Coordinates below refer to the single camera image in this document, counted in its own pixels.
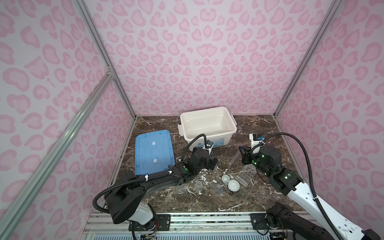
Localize clear plastic test tube rack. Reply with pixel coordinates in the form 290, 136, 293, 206
235, 165, 257, 187

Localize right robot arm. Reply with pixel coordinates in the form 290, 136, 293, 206
239, 145, 380, 240

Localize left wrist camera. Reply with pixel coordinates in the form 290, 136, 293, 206
203, 140, 214, 155

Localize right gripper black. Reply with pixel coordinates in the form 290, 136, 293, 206
237, 145, 273, 178

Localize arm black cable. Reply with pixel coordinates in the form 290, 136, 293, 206
250, 132, 344, 240
92, 133, 208, 214

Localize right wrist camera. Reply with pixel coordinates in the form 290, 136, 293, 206
249, 133, 264, 148

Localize white ceramic evaporating dish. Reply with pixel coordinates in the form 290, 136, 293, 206
227, 180, 240, 192

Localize clear glass test tube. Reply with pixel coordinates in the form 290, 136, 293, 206
229, 150, 241, 165

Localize white plastic storage bin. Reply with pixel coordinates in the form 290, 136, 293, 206
178, 107, 237, 148

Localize small white ceramic crucible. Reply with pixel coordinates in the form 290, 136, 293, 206
221, 175, 230, 184

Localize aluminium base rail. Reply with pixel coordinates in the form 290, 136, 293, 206
79, 211, 304, 240

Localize blue plastic bin lid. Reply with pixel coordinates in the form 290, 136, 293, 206
135, 130, 175, 175

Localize small clear glass beaker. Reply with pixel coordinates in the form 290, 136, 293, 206
195, 181, 204, 193

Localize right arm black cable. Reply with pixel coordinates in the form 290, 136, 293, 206
250, 132, 344, 240

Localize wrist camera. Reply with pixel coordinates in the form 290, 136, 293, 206
249, 133, 264, 148
203, 140, 214, 155

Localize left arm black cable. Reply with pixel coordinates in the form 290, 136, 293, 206
92, 133, 208, 214

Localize clear glass flask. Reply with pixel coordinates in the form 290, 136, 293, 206
173, 185, 187, 198

